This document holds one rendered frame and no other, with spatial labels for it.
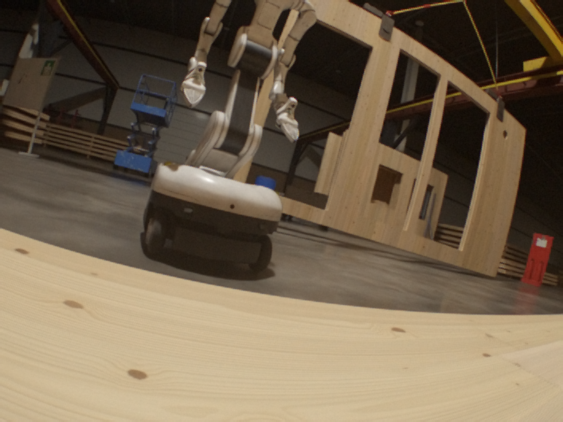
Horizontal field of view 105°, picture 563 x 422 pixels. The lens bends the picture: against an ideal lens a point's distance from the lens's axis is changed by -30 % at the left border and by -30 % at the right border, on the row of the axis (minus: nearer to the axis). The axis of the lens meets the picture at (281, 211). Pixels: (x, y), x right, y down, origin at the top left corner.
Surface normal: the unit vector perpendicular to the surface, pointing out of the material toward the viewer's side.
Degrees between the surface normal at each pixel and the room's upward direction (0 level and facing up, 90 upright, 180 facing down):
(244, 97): 70
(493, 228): 90
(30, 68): 90
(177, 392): 0
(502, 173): 90
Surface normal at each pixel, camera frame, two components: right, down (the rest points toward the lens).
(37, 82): -0.04, 0.02
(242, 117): 0.50, -0.20
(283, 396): 0.26, -0.96
